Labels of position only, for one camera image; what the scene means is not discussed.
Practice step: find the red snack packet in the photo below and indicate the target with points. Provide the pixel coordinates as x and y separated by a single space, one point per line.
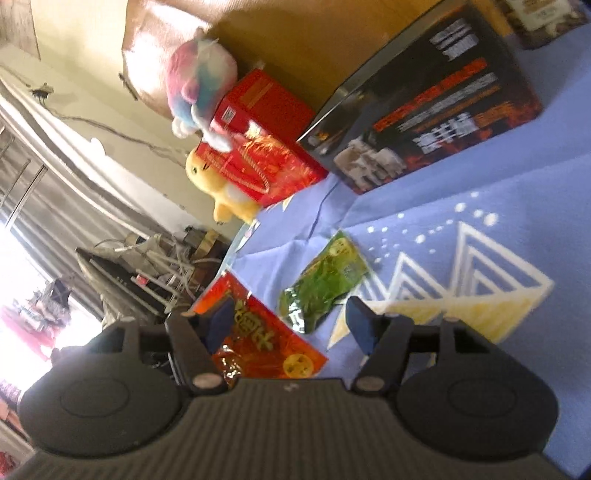
263 337

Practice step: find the grey curtain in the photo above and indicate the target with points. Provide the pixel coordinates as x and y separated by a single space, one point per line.
55 194

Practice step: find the black flat device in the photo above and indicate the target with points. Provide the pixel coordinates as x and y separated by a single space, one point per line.
120 281

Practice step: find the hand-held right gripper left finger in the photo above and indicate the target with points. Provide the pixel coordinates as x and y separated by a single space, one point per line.
221 325

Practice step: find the wooden headboard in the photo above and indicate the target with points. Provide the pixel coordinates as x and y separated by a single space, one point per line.
300 37

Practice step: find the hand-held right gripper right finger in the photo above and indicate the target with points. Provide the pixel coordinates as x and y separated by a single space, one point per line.
362 325

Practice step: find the yellow plush toy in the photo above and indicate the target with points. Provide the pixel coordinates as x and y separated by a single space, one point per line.
221 189

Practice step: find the clear peanut jar gold lid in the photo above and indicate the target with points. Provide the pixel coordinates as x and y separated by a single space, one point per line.
545 23

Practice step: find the red gold gift bag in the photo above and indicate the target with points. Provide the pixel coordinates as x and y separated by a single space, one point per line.
277 161

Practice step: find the dark green snack packet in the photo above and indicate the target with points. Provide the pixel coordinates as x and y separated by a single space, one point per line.
323 281

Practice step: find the blue printed blanket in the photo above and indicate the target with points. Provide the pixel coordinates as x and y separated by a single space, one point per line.
461 221

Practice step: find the black printed cardboard box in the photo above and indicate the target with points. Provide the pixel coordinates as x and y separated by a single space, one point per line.
438 115

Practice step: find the pink blue plush toy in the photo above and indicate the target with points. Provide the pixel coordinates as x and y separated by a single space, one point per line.
203 69

